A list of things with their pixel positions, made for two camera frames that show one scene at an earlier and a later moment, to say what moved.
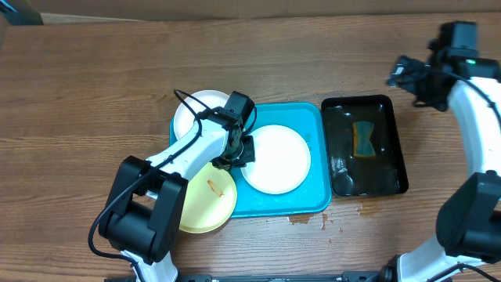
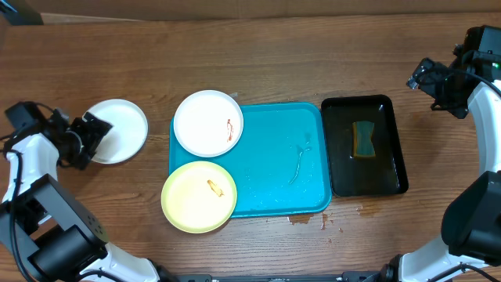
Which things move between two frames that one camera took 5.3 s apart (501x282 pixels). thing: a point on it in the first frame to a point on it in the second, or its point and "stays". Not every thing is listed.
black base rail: x=362 y=276 stays
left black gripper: x=250 y=156 to x=98 y=129
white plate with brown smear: x=282 y=160 to x=127 y=137
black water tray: x=349 y=176 stays
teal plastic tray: x=314 y=195 stays
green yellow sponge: x=362 y=146 stays
